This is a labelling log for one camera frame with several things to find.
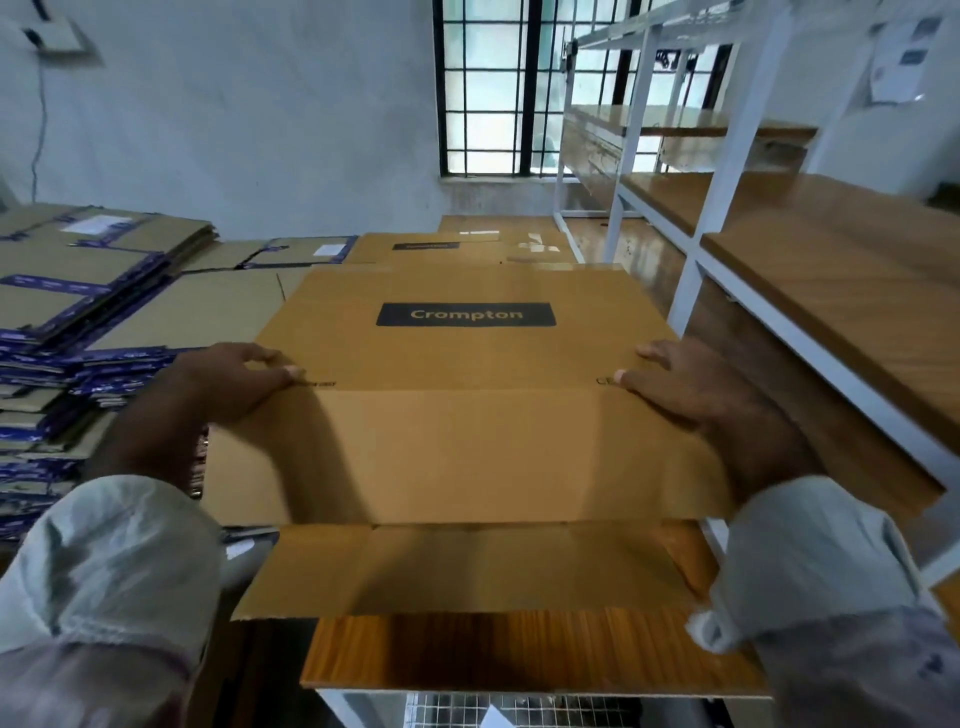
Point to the person's right hand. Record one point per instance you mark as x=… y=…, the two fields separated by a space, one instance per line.
x=683 y=383

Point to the person's left hand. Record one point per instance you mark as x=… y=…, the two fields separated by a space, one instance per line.
x=233 y=383

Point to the stack of cardboard boxes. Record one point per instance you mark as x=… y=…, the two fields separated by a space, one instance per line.
x=195 y=308
x=68 y=270

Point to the brown cardboard box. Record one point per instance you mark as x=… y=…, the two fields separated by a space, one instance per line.
x=465 y=450
x=465 y=248

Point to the person's right forearm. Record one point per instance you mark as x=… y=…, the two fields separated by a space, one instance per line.
x=765 y=450

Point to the person's left forearm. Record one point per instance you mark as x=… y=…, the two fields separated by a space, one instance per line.
x=143 y=443

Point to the person's light grey shirt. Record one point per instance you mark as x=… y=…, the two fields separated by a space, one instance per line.
x=105 y=600

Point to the white metal shelf rack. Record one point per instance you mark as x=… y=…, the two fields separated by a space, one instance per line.
x=840 y=383

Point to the wooden table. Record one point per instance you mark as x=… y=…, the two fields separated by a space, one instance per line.
x=525 y=653

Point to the black framed window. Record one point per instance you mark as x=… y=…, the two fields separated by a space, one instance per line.
x=488 y=83

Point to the white paper tag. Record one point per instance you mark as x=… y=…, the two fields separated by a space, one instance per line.
x=495 y=719

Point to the white wall socket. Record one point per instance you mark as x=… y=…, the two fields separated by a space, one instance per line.
x=57 y=36

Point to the white wall device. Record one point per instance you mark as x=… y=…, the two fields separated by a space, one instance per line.
x=905 y=60

